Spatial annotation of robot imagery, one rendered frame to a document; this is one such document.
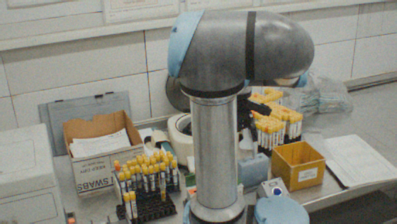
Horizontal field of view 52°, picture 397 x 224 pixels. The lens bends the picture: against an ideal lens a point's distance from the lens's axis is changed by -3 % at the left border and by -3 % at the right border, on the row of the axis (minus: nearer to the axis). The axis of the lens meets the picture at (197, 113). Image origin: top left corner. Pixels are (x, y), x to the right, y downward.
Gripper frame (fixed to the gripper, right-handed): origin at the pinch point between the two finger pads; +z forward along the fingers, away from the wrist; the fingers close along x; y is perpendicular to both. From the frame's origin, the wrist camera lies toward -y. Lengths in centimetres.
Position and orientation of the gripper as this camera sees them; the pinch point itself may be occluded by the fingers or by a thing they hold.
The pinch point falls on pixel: (244, 147)
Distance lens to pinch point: 134.6
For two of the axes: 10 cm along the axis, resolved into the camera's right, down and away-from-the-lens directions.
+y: -9.1, 2.0, -3.5
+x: 4.1, 3.9, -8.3
